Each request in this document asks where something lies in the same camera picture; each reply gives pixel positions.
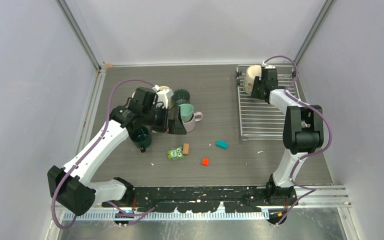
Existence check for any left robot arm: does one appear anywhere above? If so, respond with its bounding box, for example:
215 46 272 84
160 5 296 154
47 85 187 216

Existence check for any cream floral mug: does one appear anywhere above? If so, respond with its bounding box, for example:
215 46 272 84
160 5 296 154
242 65 262 95

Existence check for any purple cable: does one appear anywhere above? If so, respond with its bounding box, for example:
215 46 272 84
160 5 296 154
50 78 158 231
263 55 333 226

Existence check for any pale green small mug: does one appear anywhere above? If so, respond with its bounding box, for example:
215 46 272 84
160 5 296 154
179 103 194 123

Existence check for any green owl toy block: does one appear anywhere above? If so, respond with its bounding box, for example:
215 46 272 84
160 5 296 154
167 147 185 160

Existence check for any dark teal mug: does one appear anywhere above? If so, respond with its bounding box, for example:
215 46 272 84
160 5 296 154
129 126 152 153

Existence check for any white wire dish rack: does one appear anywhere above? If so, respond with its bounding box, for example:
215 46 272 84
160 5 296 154
235 64 285 141

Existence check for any black base bar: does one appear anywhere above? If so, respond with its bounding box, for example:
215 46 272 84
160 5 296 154
113 186 297 213

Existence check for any dark grey mug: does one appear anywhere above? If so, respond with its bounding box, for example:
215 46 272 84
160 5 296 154
172 89 191 105

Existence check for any tan wooden block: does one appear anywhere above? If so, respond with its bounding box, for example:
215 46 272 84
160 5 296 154
182 143 190 156

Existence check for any lilac pink mug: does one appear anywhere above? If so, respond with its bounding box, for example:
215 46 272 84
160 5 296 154
183 111 204 133

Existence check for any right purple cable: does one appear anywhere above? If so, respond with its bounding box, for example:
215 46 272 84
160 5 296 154
263 55 333 226

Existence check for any cream ribbed mug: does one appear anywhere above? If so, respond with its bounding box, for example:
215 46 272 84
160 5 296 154
158 86 174 109

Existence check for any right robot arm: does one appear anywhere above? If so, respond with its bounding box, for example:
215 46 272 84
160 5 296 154
251 65 324 205

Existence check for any teal block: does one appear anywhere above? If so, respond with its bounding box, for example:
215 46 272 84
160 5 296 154
216 140 229 150

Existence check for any red cube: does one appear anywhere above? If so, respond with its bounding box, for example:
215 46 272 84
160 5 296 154
201 158 210 166

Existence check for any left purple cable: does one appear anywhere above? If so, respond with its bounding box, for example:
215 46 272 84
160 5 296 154
50 78 158 231

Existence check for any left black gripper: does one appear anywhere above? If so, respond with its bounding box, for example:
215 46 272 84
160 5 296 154
142 104 187 135

